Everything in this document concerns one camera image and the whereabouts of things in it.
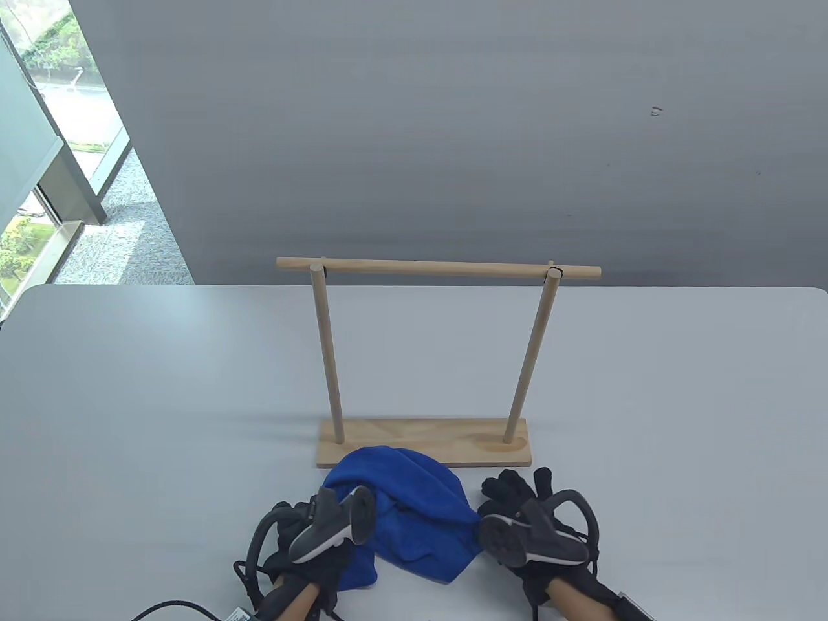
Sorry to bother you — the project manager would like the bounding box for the person's left hand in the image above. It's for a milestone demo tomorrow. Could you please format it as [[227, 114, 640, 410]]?
[[261, 501, 364, 613]]

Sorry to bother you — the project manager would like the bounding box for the person's right hand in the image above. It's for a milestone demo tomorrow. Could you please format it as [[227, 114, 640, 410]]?
[[479, 466, 623, 607]]

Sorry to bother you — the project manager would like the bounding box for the blue cloth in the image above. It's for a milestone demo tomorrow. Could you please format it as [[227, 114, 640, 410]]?
[[321, 446, 483, 591]]

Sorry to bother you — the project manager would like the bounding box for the person's left forearm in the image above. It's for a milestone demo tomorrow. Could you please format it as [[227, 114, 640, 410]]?
[[257, 579, 324, 621]]

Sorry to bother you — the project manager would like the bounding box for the person's right forearm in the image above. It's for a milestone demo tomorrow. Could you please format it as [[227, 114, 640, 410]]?
[[547, 578, 622, 621]]

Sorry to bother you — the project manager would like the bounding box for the grey controller on left glove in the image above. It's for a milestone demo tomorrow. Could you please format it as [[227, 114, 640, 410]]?
[[234, 485, 378, 587]]

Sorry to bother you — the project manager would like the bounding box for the grey controller on glove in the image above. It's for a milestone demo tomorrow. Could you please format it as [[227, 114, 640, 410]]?
[[234, 485, 378, 587], [479, 489, 604, 569]]

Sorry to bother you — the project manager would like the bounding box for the grey controller on right glove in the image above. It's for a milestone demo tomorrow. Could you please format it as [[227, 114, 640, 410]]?
[[479, 489, 604, 569]]

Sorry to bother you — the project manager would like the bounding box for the wooden towel rack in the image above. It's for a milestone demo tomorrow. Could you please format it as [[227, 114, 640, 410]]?
[[276, 256, 603, 470]]

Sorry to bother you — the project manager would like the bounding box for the grey roller blind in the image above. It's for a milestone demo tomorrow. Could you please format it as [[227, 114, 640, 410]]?
[[0, 29, 67, 217]]

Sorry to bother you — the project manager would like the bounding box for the black cable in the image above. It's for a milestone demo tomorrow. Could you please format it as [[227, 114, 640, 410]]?
[[131, 600, 235, 621]]

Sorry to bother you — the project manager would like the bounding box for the black right wrist strap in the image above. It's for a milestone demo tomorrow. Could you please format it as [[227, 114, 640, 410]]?
[[611, 591, 655, 621]]

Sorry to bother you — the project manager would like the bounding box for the dark window frame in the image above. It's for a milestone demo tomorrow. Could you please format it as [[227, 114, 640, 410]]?
[[0, 0, 133, 321]]

